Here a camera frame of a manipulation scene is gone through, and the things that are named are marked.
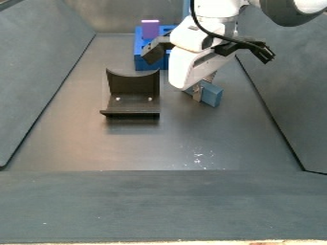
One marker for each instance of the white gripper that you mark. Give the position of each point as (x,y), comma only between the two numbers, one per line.
(192,58)

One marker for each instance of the light blue rectangular block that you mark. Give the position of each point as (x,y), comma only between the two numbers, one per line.
(211,93)

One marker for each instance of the blue shape sorter board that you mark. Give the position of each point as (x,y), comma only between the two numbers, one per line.
(140,42)

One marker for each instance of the black curved fixture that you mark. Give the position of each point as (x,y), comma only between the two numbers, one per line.
(133,95)

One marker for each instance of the purple rectangular block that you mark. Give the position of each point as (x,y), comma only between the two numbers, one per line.
(149,28)

